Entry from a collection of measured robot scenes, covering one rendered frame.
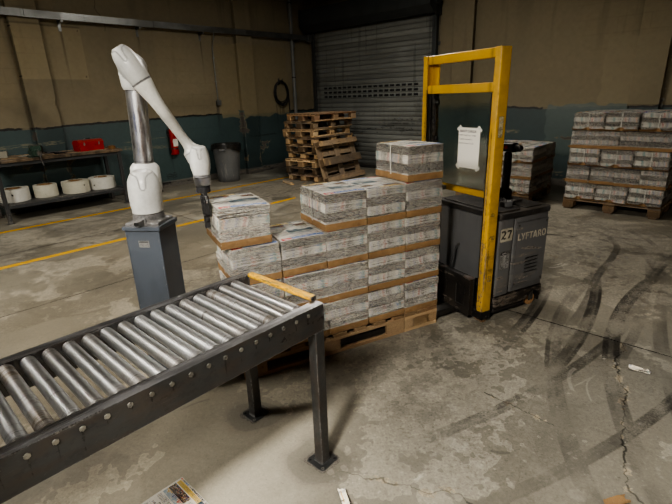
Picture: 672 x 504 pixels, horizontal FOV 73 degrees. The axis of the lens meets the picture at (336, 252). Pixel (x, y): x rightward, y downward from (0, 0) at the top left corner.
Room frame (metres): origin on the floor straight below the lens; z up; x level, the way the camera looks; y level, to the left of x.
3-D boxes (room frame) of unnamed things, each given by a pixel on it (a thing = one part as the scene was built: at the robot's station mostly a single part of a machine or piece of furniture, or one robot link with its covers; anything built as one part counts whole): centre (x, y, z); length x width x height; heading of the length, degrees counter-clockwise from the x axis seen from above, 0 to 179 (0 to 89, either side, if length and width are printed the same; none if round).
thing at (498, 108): (2.98, -1.05, 0.97); 0.09 x 0.09 x 1.75; 27
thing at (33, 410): (1.15, 0.94, 0.77); 0.47 x 0.05 x 0.05; 47
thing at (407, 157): (3.08, -0.51, 0.65); 0.39 x 0.30 x 1.29; 27
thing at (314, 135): (9.57, 0.24, 0.65); 1.33 x 0.94 x 1.30; 141
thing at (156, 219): (2.31, 0.98, 1.03); 0.22 x 0.18 x 0.06; 173
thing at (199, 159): (2.47, 0.72, 1.30); 0.13 x 0.11 x 0.16; 18
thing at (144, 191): (2.34, 0.98, 1.17); 0.18 x 0.16 x 0.22; 18
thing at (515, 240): (3.44, -1.23, 0.40); 0.69 x 0.55 x 0.80; 27
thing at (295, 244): (2.75, 0.14, 0.42); 1.17 x 0.39 x 0.83; 117
